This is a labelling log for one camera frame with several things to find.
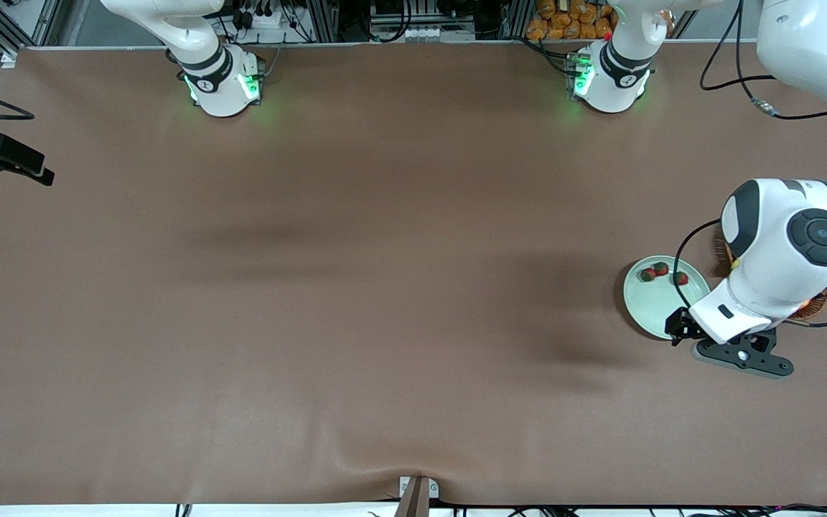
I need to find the brown wicker basket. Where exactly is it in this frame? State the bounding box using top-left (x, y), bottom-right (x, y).
top-left (714, 241), bottom-right (827, 322)

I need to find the metal clamp bracket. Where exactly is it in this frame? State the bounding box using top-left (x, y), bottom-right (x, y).
top-left (393, 475), bottom-right (440, 517)

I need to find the brown table cover mat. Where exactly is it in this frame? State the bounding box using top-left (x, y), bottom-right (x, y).
top-left (0, 39), bottom-right (827, 507)

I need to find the bag of orange buns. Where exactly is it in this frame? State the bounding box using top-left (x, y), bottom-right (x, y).
top-left (526, 0), bottom-right (619, 41)

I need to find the light green round plate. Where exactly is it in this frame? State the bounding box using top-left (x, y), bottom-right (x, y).
top-left (623, 255), bottom-right (712, 341)

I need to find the white terminal block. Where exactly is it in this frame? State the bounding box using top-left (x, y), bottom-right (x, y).
top-left (405, 26), bottom-right (476, 42)

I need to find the white power strip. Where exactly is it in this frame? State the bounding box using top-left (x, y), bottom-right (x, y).
top-left (230, 6), bottom-right (285, 31)

